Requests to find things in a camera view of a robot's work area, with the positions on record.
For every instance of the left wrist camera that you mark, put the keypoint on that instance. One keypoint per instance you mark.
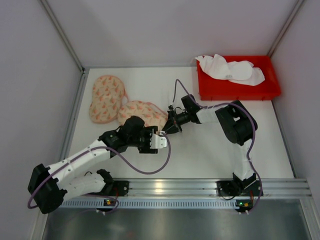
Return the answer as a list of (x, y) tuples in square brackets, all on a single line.
[(158, 140)]

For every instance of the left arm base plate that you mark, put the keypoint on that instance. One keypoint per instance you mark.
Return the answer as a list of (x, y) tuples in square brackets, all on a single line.
[(120, 188)]

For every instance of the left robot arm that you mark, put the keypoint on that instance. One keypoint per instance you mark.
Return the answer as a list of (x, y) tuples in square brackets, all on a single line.
[(50, 186)]

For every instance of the aluminium front rail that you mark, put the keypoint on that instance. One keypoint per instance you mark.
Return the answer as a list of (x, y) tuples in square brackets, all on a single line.
[(283, 188)]

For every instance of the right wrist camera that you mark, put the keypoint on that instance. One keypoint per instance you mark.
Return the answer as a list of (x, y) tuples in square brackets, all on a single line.
[(174, 110)]

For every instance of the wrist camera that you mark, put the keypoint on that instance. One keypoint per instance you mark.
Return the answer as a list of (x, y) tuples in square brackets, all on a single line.
[(158, 140), (174, 110)]

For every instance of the white bras pile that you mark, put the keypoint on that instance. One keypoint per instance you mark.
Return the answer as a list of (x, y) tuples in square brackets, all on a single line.
[(239, 72)]

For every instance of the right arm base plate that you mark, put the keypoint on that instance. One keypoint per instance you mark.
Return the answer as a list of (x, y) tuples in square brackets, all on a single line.
[(232, 188)]

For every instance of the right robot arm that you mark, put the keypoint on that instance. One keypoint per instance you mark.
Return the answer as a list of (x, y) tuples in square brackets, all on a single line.
[(237, 124)]

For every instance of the red plastic tray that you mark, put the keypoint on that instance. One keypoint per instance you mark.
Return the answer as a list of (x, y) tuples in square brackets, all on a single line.
[(211, 89)]

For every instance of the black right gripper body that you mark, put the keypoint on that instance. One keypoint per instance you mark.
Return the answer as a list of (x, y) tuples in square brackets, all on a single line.
[(175, 124)]

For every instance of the floral mesh laundry bag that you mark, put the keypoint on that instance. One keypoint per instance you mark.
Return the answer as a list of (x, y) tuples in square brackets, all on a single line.
[(147, 111)]

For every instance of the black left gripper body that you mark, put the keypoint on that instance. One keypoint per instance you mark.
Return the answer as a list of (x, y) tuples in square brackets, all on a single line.
[(147, 140)]

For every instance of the slotted cable duct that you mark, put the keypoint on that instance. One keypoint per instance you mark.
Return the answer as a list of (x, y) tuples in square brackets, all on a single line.
[(126, 203)]

